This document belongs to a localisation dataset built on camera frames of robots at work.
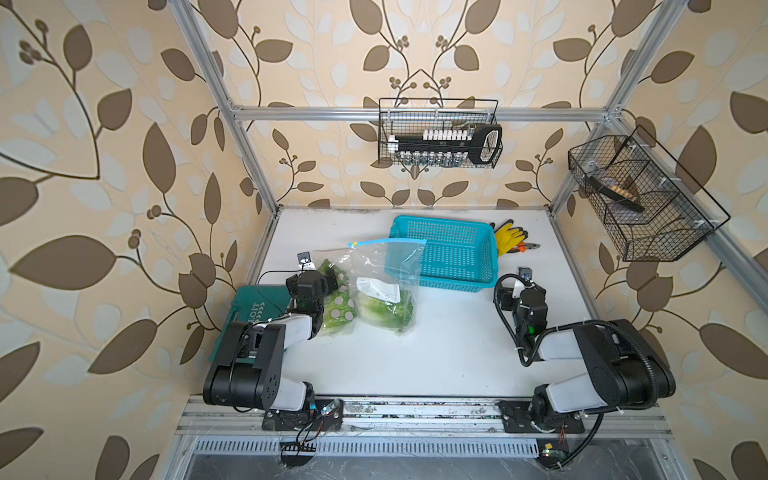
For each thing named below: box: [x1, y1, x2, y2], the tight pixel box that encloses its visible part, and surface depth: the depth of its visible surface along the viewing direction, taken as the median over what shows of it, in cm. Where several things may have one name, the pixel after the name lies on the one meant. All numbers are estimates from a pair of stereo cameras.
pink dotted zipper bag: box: [313, 256, 359, 336], surface depth 87 cm
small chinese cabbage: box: [356, 278, 413, 331], surface depth 83 cm
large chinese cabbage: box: [318, 259, 357, 328], surface depth 87 cm
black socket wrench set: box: [387, 124, 503, 167], surface depth 86 cm
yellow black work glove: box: [490, 219, 529, 257], surface depth 110 cm
